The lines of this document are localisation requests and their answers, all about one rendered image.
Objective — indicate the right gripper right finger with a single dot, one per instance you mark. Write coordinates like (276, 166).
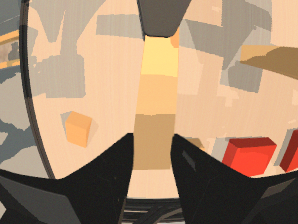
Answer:
(211, 192)

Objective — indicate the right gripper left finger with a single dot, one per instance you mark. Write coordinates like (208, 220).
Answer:
(94, 194)

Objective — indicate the red block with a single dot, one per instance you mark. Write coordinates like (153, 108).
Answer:
(249, 156)
(290, 158)

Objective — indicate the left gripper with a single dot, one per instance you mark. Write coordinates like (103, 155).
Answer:
(161, 18)

